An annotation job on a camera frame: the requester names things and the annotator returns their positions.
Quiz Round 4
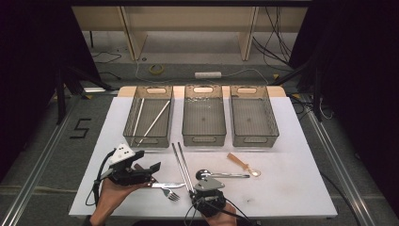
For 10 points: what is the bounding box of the white floor cable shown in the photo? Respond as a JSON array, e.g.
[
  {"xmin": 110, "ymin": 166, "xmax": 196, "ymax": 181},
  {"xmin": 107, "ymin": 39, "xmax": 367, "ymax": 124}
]
[
  {"xmin": 220, "ymin": 68, "xmax": 270, "ymax": 86},
  {"xmin": 135, "ymin": 58, "xmax": 197, "ymax": 85}
]

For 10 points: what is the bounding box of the clear grey plastic bin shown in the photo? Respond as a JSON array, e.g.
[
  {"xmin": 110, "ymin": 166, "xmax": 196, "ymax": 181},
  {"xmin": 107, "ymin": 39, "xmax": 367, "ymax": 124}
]
[
  {"xmin": 182, "ymin": 84, "xmax": 228, "ymax": 148},
  {"xmin": 122, "ymin": 85, "xmax": 175, "ymax": 149},
  {"xmin": 229, "ymin": 85, "xmax": 280, "ymax": 148}
]

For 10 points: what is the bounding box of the black curtain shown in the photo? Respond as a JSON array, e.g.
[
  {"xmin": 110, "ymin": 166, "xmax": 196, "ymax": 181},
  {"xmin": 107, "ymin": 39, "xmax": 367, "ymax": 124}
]
[
  {"xmin": 0, "ymin": 0, "xmax": 102, "ymax": 183},
  {"xmin": 288, "ymin": 0, "xmax": 399, "ymax": 218}
]

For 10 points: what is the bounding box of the white power strip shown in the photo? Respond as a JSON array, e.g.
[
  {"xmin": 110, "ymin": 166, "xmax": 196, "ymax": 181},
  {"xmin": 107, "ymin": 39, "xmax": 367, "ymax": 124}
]
[{"xmin": 194, "ymin": 71, "xmax": 223, "ymax": 79}]

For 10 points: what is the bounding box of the white table mat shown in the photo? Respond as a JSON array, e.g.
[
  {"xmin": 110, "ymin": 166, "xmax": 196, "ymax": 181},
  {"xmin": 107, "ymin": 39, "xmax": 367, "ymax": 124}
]
[{"xmin": 69, "ymin": 96, "xmax": 338, "ymax": 219}]

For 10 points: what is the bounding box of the hand-held gripper cable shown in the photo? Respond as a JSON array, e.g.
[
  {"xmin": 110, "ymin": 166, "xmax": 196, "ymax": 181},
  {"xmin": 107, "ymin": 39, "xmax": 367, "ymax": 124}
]
[
  {"xmin": 85, "ymin": 150, "xmax": 116, "ymax": 207},
  {"xmin": 183, "ymin": 197, "xmax": 262, "ymax": 226}
]

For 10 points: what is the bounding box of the left hand-held gripper cable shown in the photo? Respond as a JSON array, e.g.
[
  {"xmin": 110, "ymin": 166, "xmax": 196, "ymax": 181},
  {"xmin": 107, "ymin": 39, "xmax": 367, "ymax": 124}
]
[{"xmin": 85, "ymin": 150, "xmax": 116, "ymax": 207}]

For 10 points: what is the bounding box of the person's right hand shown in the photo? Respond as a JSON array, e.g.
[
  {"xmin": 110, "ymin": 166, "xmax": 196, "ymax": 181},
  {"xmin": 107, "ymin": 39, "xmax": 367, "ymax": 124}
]
[{"xmin": 201, "ymin": 203, "xmax": 238, "ymax": 226}]

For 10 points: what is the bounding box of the metal spoon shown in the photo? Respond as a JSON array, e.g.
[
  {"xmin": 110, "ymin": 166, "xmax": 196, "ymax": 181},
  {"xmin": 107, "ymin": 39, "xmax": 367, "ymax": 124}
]
[{"xmin": 195, "ymin": 169, "xmax": 251, "ymax": 181}]

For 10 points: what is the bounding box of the metal floor rail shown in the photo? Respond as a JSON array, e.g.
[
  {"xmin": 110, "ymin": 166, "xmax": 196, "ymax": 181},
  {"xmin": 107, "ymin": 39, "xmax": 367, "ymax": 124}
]
[
  {"xmin": 0, "ymin": 95, "xmax": 83, "ymax": 226},
  {"xmin": 301, "ymin": 93, "xmax": 377, "ymax": 226}
]

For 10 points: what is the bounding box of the bundle of black cables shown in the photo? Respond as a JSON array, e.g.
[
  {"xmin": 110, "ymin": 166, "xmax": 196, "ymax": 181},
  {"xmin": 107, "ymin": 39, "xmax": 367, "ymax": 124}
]
[{"xmin": 251, "ymin": 7, "xmax": 294, "ymax": 66}]

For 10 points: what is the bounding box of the metal fork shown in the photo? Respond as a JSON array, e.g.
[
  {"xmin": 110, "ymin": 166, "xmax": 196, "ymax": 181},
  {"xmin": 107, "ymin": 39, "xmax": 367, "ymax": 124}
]
[{"xmin": 160, "ymin": 187, "xmax": 182, "ymax": 202}]

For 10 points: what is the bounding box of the black metal stand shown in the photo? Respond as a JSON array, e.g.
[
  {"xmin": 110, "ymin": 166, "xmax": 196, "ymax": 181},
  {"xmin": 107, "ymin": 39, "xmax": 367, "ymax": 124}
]
[
  {"xmin": 55, "ymin": 65, "xmax": 114, "ymax": 125},
  {"xmin": 269, "ymin": 59, "xmax": 325, "ymax": 122}
]

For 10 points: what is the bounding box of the beige wooden desk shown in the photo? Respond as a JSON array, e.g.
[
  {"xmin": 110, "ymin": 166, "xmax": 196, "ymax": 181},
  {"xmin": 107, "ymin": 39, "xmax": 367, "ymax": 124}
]
[{"xmin": 71, "ymin": 6, "xmax": 309, "ymax": 62}]

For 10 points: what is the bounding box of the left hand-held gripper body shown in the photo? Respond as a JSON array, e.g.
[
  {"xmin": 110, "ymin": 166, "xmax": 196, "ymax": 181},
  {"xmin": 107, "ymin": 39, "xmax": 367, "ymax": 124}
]
[{"xmin": 107, "ymin": 143, "xmax": 155, "ymax": 186}]

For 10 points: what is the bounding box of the metal chopstick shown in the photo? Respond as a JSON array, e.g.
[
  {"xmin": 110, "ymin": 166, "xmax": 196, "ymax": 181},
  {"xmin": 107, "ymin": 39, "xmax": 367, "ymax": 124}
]
[
  {"xmin": 171, "ymin": 142, "xmax": 193, "ymax": 193},
  {"xmin": 177, "ymin": 141, "xmax": 195, "ymax": 190}
]

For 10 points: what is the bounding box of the wooden spoon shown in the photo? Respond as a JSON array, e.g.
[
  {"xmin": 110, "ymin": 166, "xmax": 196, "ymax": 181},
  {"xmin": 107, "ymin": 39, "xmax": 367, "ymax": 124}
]
[{"xmin": 227, "ymin": 153, "xmax": 262, "ymax": 178}]

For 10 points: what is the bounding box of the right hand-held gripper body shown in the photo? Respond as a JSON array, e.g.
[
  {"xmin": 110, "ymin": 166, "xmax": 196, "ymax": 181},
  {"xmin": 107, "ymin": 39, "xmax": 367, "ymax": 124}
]
[{"xmin": 190, "ymin": 177, "xmax": 227, "ymax": 218}]

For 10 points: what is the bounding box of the yellow tape roll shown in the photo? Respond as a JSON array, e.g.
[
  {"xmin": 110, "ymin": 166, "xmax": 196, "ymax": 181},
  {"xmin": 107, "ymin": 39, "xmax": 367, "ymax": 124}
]
[{"xmin": 149, "ymin": 63, "xmax": 165, "ymax": 75}]

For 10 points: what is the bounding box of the thin black floor cable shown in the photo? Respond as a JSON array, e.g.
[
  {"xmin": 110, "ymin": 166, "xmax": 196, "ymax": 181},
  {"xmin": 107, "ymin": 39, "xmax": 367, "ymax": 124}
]
[{"xmin": 91, "ymin": 51, "xmax": 122, "ymax": 65}]

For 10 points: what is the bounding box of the right hand-held gripper cable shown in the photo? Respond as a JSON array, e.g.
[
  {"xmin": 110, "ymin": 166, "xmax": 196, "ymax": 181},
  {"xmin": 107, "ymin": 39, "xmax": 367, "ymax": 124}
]
[{"xmin": 183, "ymin": 197, "xmax": 262, "ymax": 226}]

